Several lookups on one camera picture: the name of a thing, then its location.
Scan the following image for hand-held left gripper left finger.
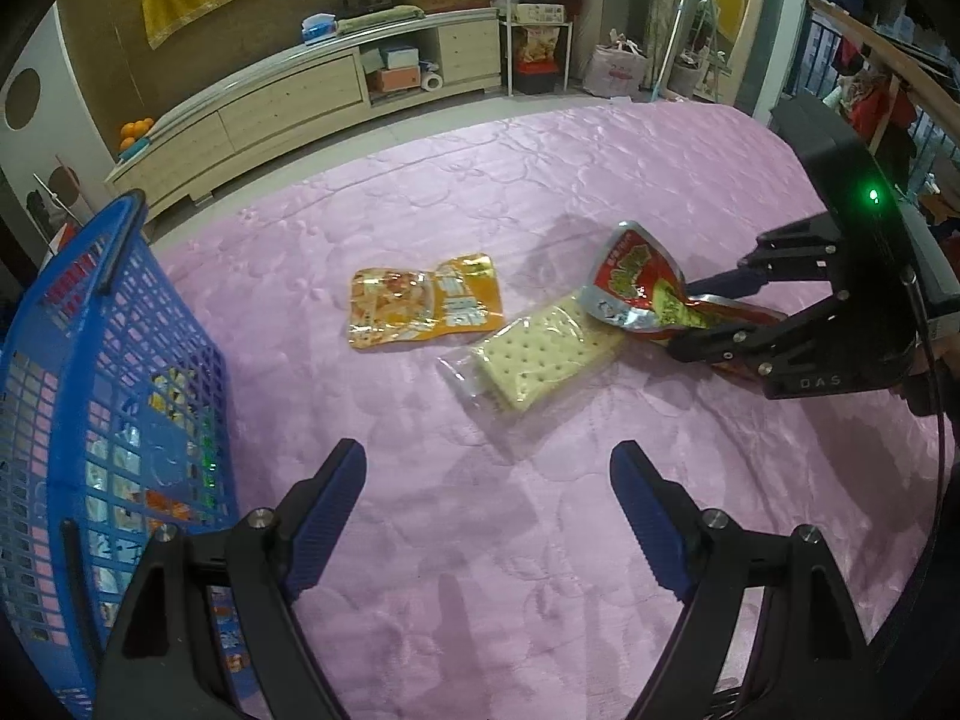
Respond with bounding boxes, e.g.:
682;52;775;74
94;437;368;720

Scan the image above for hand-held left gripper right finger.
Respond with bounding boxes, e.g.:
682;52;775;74
609;439;882;720

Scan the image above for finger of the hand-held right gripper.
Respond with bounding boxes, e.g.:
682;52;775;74
684;211;845;301
666;287;857;381

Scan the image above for red snack packet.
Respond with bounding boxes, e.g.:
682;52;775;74
579;220;790;385

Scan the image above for blue plastic basket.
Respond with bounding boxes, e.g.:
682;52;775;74
0;190;241;702

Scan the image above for snack packets pile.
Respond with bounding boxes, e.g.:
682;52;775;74
82;367;248;698

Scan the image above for cracker packet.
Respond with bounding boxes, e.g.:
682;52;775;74
437;294;625;421

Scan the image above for clothes on wooden rack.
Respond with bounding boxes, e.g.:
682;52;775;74
806;0;960;188

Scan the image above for pink tablecloth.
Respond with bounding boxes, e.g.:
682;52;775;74
146;101;957;720

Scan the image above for orange snack packet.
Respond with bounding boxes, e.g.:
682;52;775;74
347;251;505;352

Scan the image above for white pink shopping bag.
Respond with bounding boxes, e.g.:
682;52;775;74
583;41;647;97

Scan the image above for arched standing mirror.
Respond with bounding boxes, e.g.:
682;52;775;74
705;0;775;121

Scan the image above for patterned curtain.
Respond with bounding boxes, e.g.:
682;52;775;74
652;0;702;91

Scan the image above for orange printed snack bag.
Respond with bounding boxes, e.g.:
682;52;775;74
517;24;563;68

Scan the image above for white metal rack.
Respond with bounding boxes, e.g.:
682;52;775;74
491;0;582;97

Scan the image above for orange box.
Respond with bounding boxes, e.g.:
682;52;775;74
373;66;422;95

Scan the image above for beige tv cabinet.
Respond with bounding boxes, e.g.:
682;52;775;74
103;7;502;224

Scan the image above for green folded cushion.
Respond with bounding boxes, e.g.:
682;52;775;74
335;5;422;36

